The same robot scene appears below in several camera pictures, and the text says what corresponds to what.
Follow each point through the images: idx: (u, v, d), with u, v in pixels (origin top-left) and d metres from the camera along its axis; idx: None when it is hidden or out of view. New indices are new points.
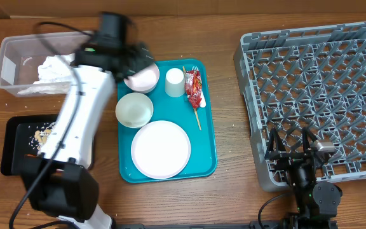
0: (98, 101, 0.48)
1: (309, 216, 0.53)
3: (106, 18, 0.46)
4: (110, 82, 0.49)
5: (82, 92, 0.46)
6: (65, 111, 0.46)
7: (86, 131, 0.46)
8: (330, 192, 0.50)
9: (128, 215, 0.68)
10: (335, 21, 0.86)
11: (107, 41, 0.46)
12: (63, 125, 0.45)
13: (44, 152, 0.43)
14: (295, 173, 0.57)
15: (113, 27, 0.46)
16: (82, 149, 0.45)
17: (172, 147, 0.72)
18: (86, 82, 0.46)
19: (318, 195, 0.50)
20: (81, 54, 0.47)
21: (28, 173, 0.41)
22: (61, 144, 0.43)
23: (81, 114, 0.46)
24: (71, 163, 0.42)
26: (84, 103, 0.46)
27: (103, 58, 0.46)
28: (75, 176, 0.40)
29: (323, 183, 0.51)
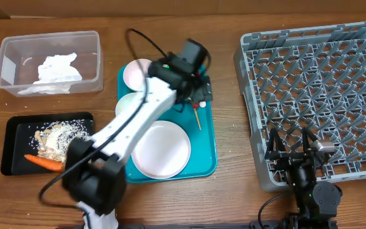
0: (156, 112, 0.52)
1: (309, 216, 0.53)
3: (189, 45, 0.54)
4: (171, 99, 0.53)
5: (146, 100, 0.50)
6: (126, 111, 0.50)
7: (136, 135, 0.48)
8: (330, 192, 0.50)
9: (129, 215, 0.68)
10: (335, 21, 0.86)
11: (183, 64, 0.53)
12: (120, 122, 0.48)
13: (94, 140, 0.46)
14: (295, 172, 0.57)
15: (192, 55, 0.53)
16: (128, 149, 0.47)
17: (179, 151, 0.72)
18: (152, 93, 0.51)
19: (318, 195, 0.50)
20: (157, 67, 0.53)
21: (76, 153, 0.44)
22: (112, 137, 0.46)
23: (140, 117, 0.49)
24: (114, 158, 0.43)
26: (145, 108, 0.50)
27: (175, 77, 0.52)
28: (114, 169, 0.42)
29: (322, 183, 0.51)
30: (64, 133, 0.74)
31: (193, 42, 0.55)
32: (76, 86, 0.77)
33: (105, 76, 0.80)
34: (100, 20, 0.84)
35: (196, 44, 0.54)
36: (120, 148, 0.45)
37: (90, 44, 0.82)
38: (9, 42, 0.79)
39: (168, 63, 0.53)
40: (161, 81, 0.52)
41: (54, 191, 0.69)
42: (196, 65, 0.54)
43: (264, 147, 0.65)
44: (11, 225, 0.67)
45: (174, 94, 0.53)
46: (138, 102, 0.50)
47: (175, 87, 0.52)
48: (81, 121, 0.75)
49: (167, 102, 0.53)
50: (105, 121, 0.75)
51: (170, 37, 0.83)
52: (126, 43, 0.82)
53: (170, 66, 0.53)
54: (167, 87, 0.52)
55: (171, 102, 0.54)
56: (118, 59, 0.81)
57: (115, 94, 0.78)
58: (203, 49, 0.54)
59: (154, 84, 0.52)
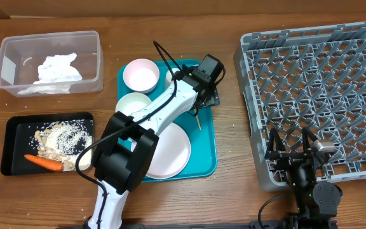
0: (180, 109, 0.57)
1: (309, 216, 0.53)
3: (208, 60, 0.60)
4: (192, 100, 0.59)
5: (176, 94, 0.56)
6: (159, 99, 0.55)
7: (164, 122, 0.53)
8: (330, 192, 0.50)
9: (129, 216, 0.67)
10: (335, 21, 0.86)
11: (203, 74, 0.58)
12: (152, 107, 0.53)
13: (133, 116, 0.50)
14: (295, 172, 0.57)
15: (211, 67, 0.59)
16: (157, 130, 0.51)
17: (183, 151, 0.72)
18: (180, 90, 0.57)
19: (318, 195, 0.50)
20: (182, 73, 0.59)
21: (115, 124, 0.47)
22: (148, 116, 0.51)
23: (169, 105, 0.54)
24: (150, 131, 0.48)
26: (174, 100, 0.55)
27: (197, 85, 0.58)
28: (150, 142, 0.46)
29: (323, 183, 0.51)
30: (64, 133, 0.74)
31: (212, 57, 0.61)
32: (76, 86, 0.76)
33: (105, 76, 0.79)
34: (100, 20, 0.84)
35: (214, 58, 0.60)
36: (154, 126, 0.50)
37: (90, 44, 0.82)
38: (9, 42, 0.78)
39: (190, 72, 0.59)
40: (185, 85, 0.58)
41: (54, 191, 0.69)
42: (213, 76, 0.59)
43: (264, 148, 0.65)
44: (11, 225, 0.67)
45: (195, 98, 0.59)
46: (168, 96, 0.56)
47: (197, 91, 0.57)
48: (81, 121, 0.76)
49: (189, 102, 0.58)
50: (105, 121, 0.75)
51: (170, 36, 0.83)
52: (126, 43, 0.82)
53: (192, 75, 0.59)
54: (192, 90, 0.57)
55: (192, 103, 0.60)
56: (118, 59, 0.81)
57: (115, 94, 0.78)
58: (220, 63, 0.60)
59: (181, 84, 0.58)
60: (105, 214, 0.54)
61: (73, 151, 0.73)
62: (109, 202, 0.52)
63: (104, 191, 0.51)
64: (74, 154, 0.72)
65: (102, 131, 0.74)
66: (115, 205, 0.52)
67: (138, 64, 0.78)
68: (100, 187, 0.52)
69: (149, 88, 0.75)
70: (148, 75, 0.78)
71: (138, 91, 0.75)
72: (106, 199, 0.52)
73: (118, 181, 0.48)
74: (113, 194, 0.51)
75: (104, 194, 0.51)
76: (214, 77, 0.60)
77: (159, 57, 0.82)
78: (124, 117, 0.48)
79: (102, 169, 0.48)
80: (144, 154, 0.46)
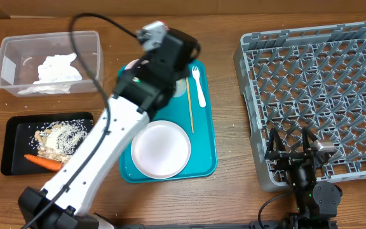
0: (122, 142, 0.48)
1: (309, 216, 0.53)
3: (167, 40, 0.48)
4: (146, 118, 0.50)
5: (109, 131, 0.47)
6: (87, 145, 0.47)
7: (96, 177, 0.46)
8: (330, 192, 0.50)
9: (128, 215, 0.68)
10: (335, 21, 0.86)
11: (162, 69, 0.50)
12: (76, 165, 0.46)
13: (47, 190, 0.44)
14: (295, 172, 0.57)
15: (173, 55, 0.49)
16: (88, 194, 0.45)
17: (176, 153, 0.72)
18: (116, 120, 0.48)
19: (318, 195, 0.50)
20: (126, 82, 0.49)
21: (32, 207, 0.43)
22: (66, 186, 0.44)
23: (99, 156, 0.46)
24: (68, 213, 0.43)
26: (106, 143, 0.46)
27: (147, 97, 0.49)
28: (70, 226, 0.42)
29: (323, 182, 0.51)
30: (64, 132, 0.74)
31: (172, 35, 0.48)
32: (76, 86, 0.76)
33: (105, 76, 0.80)
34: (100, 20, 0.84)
35: (176, 37, 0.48)
36: (79, 195, 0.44)
37: (90, 44, 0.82)
38: (9, 42, 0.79)
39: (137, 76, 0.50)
40: (129, 100, 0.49)
41: None
42: (175, 67, 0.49)
43: (264, 148, 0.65)
44: (11, 225, 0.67)
45: (151, 108, 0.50)
46: (100, 134, 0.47)
47: (146, 109, 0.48)
48: (81, 121, 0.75)
49: (138, 126, 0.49)
50: None
51: None
52: (126, 43, 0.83)
53: (142, 79, 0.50)
54: (136, 111, 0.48)
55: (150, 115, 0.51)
56: (118, 59, 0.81)
57: None
58: (185, 43, 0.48)
59: (117, 110, 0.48)
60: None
61: (73, 151, 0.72)
62: None
63: None
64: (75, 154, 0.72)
65: None
66: None
67: None
68: None
69: None
70: None
71: None
72: None
73: None
74: None
75: None
76: (176, 69, 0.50)
77: None
78: (35, 199, 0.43)
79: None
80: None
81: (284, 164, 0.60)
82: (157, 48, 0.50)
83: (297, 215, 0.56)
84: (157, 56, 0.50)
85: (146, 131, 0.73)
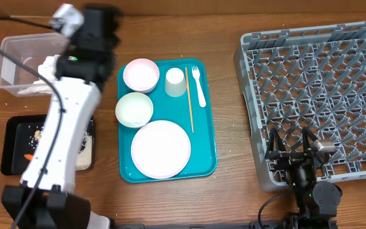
0: (83, 116, 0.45)
1: (308, 215, 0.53)
3: (88, 14, 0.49)
4: (96, 91, 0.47)
5: (64, 109, 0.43)
6: (46, 130, 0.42)
7: (70, 152, 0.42)
8: (330, 192, 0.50)
9: (128, 215, 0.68)
10: (335, 21, 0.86)
11: (92, 41, 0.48)
12: (45, 149, 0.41)
13: (27, 180, 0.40)
14: (295, 172, 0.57)
15: (97, 25, 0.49)
16: (68, 172, 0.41)
17: (173, 149, 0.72)
18: (67, 97, 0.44)
19: (318, 195, 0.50)
20: (63, 63, 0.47)
21: (15, 205, 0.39)
22: (43, 169, 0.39)
23: (65, 133, 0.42)
24: (55, 191, 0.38)
26: (66, 121, 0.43)
27: (89, 69, 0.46)
28: (60, 204, 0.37)
29: (323, 183, 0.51)
30: None
31: (91, 9, 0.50)
32: None
33: None
34: None
35: (94, 9, 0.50)
36: (60, 174, 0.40)
37: None
38: (9, 42, 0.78)
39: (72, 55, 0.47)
40: (70, 77, 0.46)
41: None
42: (105, 35, 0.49)
43: (264, 148, 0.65)
44: (11, 225, 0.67)
45: (97, 81, 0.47)
46: (56, 115, 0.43)
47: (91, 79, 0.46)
48: None
49: (92, 98, 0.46)
50: (105, 121, 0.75)
51: (170, 36, 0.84)
52: (126, 43, 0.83)
53: (79, 57, 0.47)
54: (84, 84, 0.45)
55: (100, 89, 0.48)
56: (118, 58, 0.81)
57: (116, 93, 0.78)
58: (105, 12, 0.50)
59: (65, 89, 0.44)
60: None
61: None
62: None
63: None
64: None
65: (102, 131, 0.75)
66: None
67: (138, 63, 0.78)
68: None
69: (148, 88, 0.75)
70: (148, 74, 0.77)
71: (138, 91, 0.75)
72: None
73: None
74: None
75: None
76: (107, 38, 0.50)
77: (159, 57, 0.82)
78: (14, 191, 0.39)
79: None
80: (65, 213, 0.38)
81: (284, 164, 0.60)
82: (79, 28, 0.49)
83: (297, 215, 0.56)
84: (81, 33, 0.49)
85: (146, 132, 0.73)
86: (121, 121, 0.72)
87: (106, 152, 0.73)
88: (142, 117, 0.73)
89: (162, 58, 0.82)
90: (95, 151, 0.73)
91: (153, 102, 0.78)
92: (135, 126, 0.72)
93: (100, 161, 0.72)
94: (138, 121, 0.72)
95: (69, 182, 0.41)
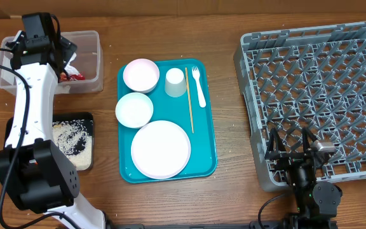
0: (48, 88, 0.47)
1: (308, 216, 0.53)
3: (27, 18, 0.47)
4: (53, 70, 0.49)
5: (28, 85, 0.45)
6: (18, 105, 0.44)
7: (43, 114, 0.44)
8: (329, 192, 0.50)
9: (128, 215, 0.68)
10: (336, 21, 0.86)
11: (37, 39, 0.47)
12: (20, 119, 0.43)
13: (11, 144, 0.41)
14: (295, 172, 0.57)
15: (39, 25, 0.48)
16: (46, 131, 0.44)
17: (172, 148, 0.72)
18: (29, 77, 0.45)
19: (319, 196, 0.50)
20: (16, 58, 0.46)
21: (4, 168, 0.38)
22: (23, 130, 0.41)
23: (34, 102, 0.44)
24: (38, 142, 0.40)
26: (33, 92, 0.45)
27: (40, 56, 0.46)
28: (47, 152, 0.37)
29: (323, 182, 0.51)
30: (64, 133, 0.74)
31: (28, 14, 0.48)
32: (75, 87, 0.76)
33: (106, 76, 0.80)
34: (100, 20, 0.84)
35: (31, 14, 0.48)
36: (39, 132, 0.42)
37: (90, 44, 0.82)
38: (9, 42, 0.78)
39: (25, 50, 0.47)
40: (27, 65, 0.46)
41: None
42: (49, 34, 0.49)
43: (264, 148, 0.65)
44: (12, 225, 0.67)
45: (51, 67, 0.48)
46: (23, 92, 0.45)
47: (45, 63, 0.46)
48: (81, 121, 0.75)
49: (51, 75, 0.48)
50: (105, 121, 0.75)
51: (170, 37, 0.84)
52: (126, 43, 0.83)
53: (29, 51, 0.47)
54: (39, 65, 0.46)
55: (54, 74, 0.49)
56: (118, 58, 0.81)
57: (116, 94, 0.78)
58: (42, 14, 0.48)
59: (26, 71, 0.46)
60: (80, 222, 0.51)
61: (73, 151, 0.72)
62: (73, 214, 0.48)
63: (59, 212, 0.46)
64: (74, 154, 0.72)
65: (102, 131, 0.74)
66: (79, 211, 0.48)
67: (138, 63, 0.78)
68: (63, 219, 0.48)
69: (149, 88, 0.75)
70: (148, 74, 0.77)
71: (138, 91, 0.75)
72: (68, 215, 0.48)
73: (56, 200, 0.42)
74: (68, 210, 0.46)
75: (61, 214, 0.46)
76: (51, 34, 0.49)
77: (159, 57, 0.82)
78: (0, 156, 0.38)
79: (33, 205, 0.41)
80: (54, 161, 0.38)
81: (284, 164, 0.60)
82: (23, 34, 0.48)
83: (297, 215, 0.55)
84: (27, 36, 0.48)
85: (146, 132, 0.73)
86: (122, 121, 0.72)
87: (106, 152, 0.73)
88: (143, 117, 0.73)
89: (162, 58, 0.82)
90: (95, 151, 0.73)
91: (154, 102, 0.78)
92: (135, 126, 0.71)
93: (100, 161, 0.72)
94: (138, 121, 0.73)
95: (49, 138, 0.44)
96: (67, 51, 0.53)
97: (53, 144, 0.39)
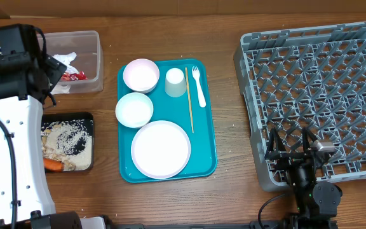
0: (36, 130, 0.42)
1: (308, 216, 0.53)
3: (4, 32, 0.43)
4: (36, 100, 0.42)
5: (11, 133, 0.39)
6: (0, 161, 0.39)
7: (33, 165, 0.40)
8: (330, 192, 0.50)
9: (128, 215, 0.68)
10: (335, 21, 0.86)
11: (16, 57, 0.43)
12: (7, 180, 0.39)
13: (2, 219, 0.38)
14: (295, 172, 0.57)
15: (18, 40, 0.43)
16: (43, 193, 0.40)
17: (172, 148, 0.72)
18: (9, 120, 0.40)
19: (318, 196, 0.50)
20: None
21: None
22: (15, 201, 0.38)
23: (20, 156, 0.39)
24: (35, 218, 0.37)
26: (17, 143, 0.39)
27: (18, 82, 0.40)
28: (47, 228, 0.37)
29: (322, 183, 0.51)
30: (64, 133, 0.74)
31: (3, 28, 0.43)
32: (76, 86, 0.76)
33: (106, 76, 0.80)
34: (100, 20, 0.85)
35: (8, 28, 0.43)
36: (33, 198, 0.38)
37: (90, 44, 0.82)
38: None
39: None
40: (5, 94, 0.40)
41: (54, 191, 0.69)
42: (30, 51, 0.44)
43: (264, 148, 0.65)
44: None
45: (32, 95, 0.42)
46: (4, 142, 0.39)
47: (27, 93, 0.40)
48: (81, 121, 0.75)
49: (35, 109, 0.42)
50: (105, 121, 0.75)
51: (170, 37, 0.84)
52: (126, 43, 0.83)
53: (2, 75, 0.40)
54: (19, 101, 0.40)
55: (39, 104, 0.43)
56: (118, 58, 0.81)
57: (116, 94, 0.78)
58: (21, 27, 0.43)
59: (2, 112, 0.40)
60: None
61: (73, 151, 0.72)
62: None
63: None
64: (74, 154, 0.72)
65: (102, 131, 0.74)
66: None
67: (138, 63, 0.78)
68: None
69: (148, 88, 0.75)
70: (147, 74, 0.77)
71: (138, 91, 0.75)
72: None
73: None
74: None
75: None
76: (31, 48, 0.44)
77: (159, 57, 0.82)
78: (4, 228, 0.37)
79: None
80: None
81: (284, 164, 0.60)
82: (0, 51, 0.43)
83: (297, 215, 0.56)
84: (2, 54, 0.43)
85: (146, 132, 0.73)
86: (121, 121, 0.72)
87: (105, 152, 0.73)
88: (143, 117, 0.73)
89: (162, 58, 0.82)
90: (95, 151, 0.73)
91: (154, 102, 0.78)
92: (135, 126, 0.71)
93: (99, 161, 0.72)
94: (138, 121, 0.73)
95: (49, 202, 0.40)
96: (55, 71, 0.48)
97: (52, 215, 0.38)
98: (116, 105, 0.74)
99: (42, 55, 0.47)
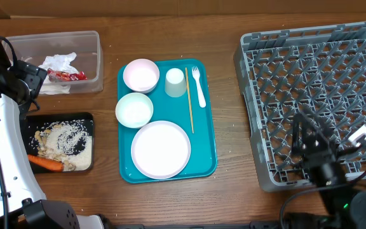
0: (16, 128, 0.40)
1: (338, 225, 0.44)
3: None
4: (11, 99, 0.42)
5: None
6: None
7: (19, 160, 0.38)
8: None
9: (128, 215, 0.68)
10: (335, 21, 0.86)
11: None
12: None
13: None
14: (319, 170, 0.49)
15: None
16: (32, 183, 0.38)
17: (172, 148, 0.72)
18: None
19: (358, 210, 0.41)
20: None
21: None
22: (4, 193, 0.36)
23: (3, 149, 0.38)
24: (28, 205, 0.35)
26: None
27: None
28: (40, 213, 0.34)
29: (365, 194, 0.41)
30: (64, 133, 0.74)
31: None
32: (76, 86, 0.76)
33: (106, 76, 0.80)
34: (100, 20, 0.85)
35: None
36: (23, 187, 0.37)
37: (90, 44, 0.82)
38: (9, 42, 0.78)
39: None
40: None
41: (54, 191, 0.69)
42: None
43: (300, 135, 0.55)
44: None
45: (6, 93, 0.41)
46: None
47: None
48: (81, 121, 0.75)
49: (11, 107, 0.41)
50: (106, 121, 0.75)
51: (170, 37, 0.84)
52: (126, 43, 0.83)
53: None
54: None
55: (14, 102, 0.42)
56: (118, 59, 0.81)
57: (116, 94, 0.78)
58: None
59: None
60: None
61: (73, 151, 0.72)
62: None
63: None
64: (74, 154, 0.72)
65: (102, 132, 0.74)
66: None
67: (138, 63, 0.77)
68: None
69: (149, 88, 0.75)
70: (147, 75, 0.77)
71: (138, 91, 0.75)
72: None
73: None
74: None
75: None
76: (2, 56, 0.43)
77: (159, 57, 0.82)
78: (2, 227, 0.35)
79: None
80: (51, 219, 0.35)
81: (316, 159, 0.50)
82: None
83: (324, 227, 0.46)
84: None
85: (146, 133, 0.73)
86: (121, 121, 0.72)
87: (105, 152, 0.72)
88: (143, 117, 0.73)
89: (162, 58, 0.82)
90: (95, 151, 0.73)
91: (154, 102, 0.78)
92: (135, 126, 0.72)
93: (99, 162, 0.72)
94: (138, 121, 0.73)
95: (39, 193, 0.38)
96: (34, 77, 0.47)
97: (44, 200, 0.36)
98: (116, 106, 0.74)
99: (15, 62, 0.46)
